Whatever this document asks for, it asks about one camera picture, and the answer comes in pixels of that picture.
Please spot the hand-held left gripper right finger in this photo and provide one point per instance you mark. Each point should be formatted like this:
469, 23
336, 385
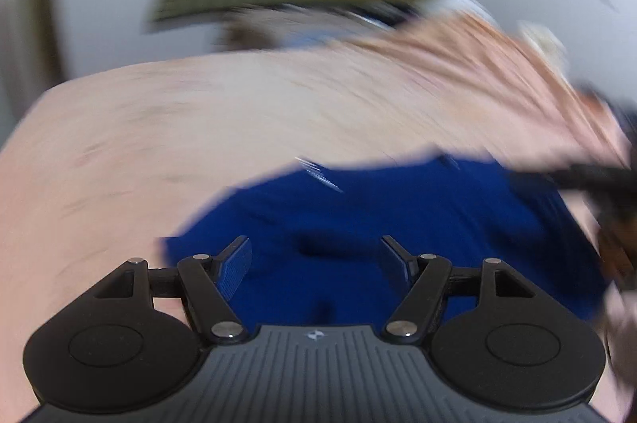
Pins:
398, 261

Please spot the cream puffy quilt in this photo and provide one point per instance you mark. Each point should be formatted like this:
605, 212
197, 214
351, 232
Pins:
542, 42

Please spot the blue beaded v-neck sweater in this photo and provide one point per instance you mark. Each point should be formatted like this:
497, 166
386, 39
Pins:
373, 214

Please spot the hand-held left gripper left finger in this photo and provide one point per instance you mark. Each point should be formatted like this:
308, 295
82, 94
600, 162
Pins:
234, 268

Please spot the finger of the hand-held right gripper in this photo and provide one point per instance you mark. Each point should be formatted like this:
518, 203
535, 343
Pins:
587, 176

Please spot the pink floral blanket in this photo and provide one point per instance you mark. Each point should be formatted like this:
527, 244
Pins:
199, 119

